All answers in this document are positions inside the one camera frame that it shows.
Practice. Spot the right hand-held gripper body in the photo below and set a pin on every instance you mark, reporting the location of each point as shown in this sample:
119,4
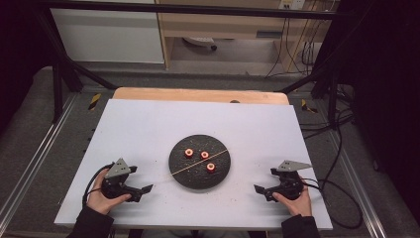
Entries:
290,183

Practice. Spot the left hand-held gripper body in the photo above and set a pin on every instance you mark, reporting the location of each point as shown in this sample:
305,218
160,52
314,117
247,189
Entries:
118,169

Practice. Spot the black round speckled plate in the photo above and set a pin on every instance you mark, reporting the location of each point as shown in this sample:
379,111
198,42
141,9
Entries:
194,180

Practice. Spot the thin wooden skewer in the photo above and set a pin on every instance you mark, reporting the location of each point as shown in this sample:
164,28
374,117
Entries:
194,164

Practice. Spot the red hawthorn berry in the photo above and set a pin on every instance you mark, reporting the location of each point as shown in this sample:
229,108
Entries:
188,152
210,167
204,154

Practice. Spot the person's right hand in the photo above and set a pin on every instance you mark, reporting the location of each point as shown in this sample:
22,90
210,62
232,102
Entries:
301,206

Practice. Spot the person's left hand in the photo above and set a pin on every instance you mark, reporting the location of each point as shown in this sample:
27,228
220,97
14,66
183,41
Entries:
97,200

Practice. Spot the yellow black tape strip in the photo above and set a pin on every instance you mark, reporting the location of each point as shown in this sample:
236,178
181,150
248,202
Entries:
307,106
94,101

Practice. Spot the white cabinet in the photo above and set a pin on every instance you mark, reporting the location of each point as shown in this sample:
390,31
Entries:
109,36

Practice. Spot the black curtain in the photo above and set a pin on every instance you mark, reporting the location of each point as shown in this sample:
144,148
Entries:
18,49
389,82

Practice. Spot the office chair base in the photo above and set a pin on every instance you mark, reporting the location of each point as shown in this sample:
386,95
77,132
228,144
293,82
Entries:
199,41

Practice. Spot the light wooden desk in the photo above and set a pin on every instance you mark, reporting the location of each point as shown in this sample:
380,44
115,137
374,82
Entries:
214,24

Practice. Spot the aluminium floor rail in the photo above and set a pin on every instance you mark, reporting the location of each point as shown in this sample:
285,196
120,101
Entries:
360,185
36,155

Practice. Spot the black metal frame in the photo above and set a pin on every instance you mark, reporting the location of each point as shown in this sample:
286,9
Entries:
198,9

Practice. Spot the white wall socket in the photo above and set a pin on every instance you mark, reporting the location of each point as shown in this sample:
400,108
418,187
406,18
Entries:
292,4

